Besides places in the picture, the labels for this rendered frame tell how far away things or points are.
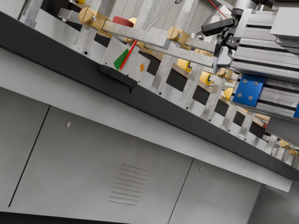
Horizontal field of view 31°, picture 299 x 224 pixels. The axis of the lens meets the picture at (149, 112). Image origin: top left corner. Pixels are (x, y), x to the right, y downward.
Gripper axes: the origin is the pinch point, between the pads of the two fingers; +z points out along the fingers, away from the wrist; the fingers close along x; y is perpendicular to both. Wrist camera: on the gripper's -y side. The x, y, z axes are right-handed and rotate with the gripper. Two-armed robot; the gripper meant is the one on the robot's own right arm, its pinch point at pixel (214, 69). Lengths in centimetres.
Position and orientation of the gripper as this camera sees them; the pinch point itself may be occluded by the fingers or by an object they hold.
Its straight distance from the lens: 181.7
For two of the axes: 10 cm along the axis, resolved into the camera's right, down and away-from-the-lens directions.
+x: 4.8, 2.2, 8.5
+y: 8.0, 3.0, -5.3
